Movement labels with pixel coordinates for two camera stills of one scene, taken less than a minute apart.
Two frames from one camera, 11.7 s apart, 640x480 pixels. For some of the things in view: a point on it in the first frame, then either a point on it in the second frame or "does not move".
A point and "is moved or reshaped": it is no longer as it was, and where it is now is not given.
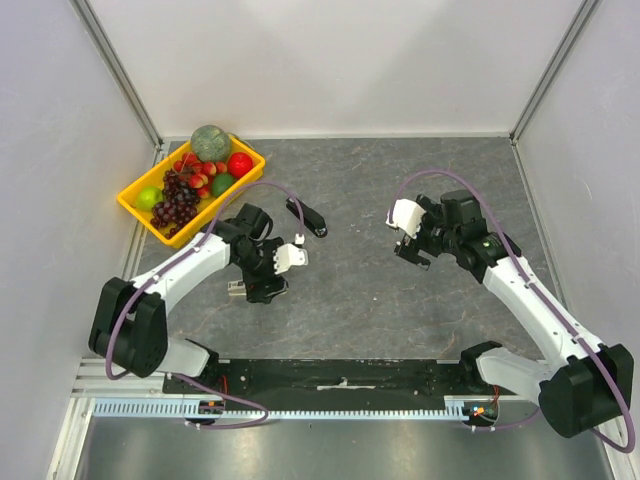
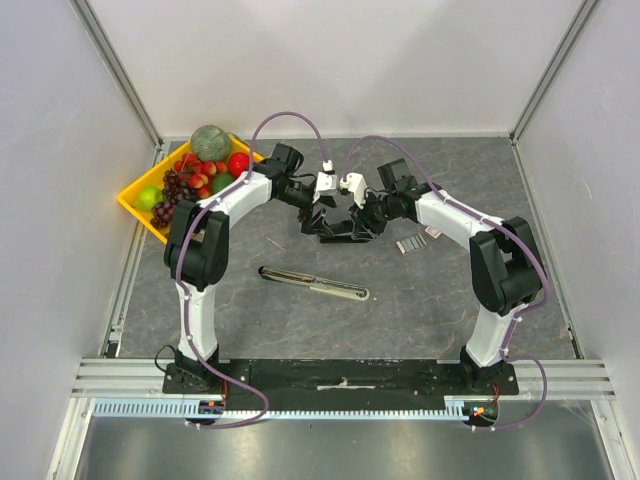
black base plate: [325, 380] does not move
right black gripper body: [414, 248] to [364, 215]
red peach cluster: [198, 172] does not move
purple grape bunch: [179, 206] does not move
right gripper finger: [423, 261] to [360, 231]
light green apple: [148, 197] does not move
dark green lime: [221, 182] does not move
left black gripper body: [258, 266] to [306, 212]
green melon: [210, 144] does not move
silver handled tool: [236, 288] to [315, 283]
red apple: [239, 163] does not move
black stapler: [311, 218] is moved or reshaped
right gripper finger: [408, 248] to [367, 230]
